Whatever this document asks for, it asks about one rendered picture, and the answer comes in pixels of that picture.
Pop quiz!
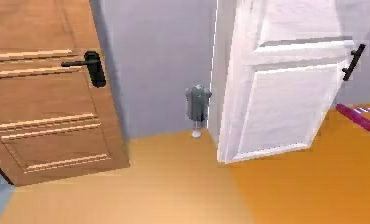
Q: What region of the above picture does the white panelled room door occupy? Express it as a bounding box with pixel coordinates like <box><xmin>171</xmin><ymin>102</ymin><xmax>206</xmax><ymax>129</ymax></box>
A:
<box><xmin>216</xmin><ymin>0</ymin><xmax>370</xmax><ymax>164</ymax></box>

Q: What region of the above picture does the brown wooden room door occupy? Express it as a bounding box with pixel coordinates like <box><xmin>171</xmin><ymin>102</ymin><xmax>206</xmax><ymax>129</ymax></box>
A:
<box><xmin>0</xmin><ymin>0</ymin><xmax>131</xmax><ymax>187</ymax></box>

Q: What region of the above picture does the magenta striped cloth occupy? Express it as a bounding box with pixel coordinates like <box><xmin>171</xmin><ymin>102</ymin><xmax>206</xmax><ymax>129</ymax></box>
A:
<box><xmin>335</xmin><ymin>103</ymin><xmax>370</xmax><ymax>137</ymax></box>

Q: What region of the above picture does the black lever door handle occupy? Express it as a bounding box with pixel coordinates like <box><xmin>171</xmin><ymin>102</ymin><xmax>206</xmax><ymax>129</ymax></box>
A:
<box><xmin>60</xmin><ymin>50</ymin><xmax>107</xmax><ymax>89</ymax></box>

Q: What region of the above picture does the black bar door handle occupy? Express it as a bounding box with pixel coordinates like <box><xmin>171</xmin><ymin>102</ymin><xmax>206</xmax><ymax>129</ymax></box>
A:
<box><xmin>341</xmin><ymin>43</ymin><xmax>367</xmax><ymax>82</ymax></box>

